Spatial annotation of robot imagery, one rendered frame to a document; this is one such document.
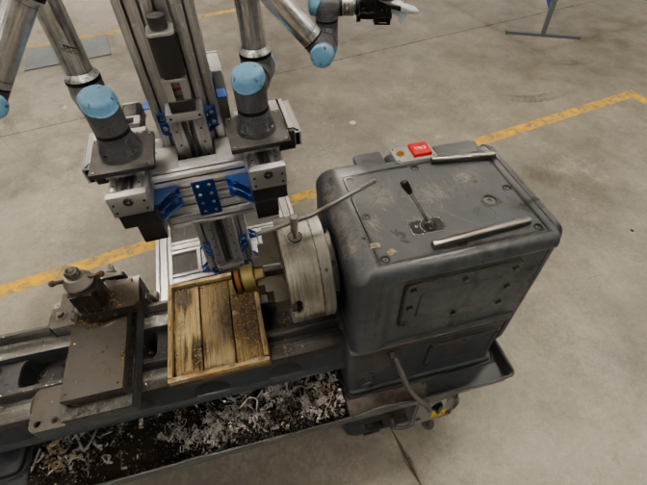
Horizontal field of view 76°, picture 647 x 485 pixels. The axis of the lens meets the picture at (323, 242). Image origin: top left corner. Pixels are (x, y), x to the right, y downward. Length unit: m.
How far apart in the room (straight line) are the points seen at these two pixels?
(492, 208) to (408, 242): 0.27
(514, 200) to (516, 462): 1.34
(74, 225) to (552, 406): 3.13
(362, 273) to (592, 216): 2.55
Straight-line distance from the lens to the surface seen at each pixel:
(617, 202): 3.60
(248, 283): 1.21
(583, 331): 2.72
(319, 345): 1.35
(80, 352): 1.42
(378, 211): 1.16
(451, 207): 1.20
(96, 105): 1.56
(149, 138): 1.74
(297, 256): 1.09
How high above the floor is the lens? 2.06
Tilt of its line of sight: 49 degrees down
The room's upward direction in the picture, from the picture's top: 2 degrees counter-clockwise
